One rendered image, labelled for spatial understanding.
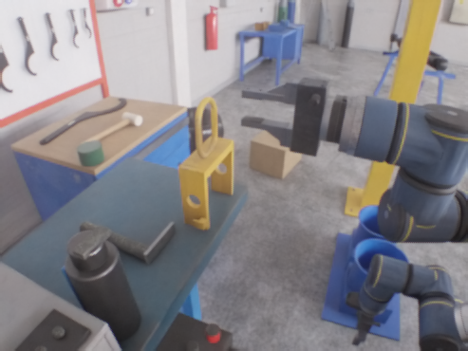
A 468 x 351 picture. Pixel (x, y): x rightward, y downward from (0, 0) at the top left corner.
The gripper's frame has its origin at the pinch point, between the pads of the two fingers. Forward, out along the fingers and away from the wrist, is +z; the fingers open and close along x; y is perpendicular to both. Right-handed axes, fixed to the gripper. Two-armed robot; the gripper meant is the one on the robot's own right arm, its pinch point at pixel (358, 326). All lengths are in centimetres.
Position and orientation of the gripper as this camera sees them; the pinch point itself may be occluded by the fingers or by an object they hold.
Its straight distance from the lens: 135.0
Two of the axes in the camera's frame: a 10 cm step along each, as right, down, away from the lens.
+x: 4.0, -5.0, 7.6
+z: -0.1, 8.3, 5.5
